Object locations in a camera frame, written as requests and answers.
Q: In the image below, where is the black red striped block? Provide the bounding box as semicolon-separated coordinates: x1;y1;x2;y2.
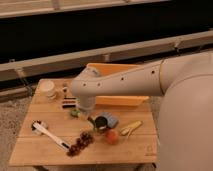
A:
62;97;76;108

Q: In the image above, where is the blue sponge cloth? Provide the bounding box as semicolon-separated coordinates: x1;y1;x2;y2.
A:
101;112;118;128

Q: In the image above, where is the dark metal can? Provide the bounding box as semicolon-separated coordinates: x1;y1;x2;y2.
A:
95;116;108;133

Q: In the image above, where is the yellow plastic bin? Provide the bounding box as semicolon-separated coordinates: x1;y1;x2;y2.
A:
85;62;150;107

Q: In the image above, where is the small white cup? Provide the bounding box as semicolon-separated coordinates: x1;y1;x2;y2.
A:
62;86;68;97

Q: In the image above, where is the dark grape bunch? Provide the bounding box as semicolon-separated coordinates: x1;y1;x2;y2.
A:
67;132;94;157

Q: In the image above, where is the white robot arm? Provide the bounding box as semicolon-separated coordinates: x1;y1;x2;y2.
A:
71;51;213;171

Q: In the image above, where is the yellow banana toy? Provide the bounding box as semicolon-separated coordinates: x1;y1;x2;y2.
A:
120;121;143;136

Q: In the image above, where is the red orange tomato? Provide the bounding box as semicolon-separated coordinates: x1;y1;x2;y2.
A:
105;129;119;145

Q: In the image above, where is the green pepper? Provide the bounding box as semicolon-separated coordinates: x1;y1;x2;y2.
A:
70;109;80;118

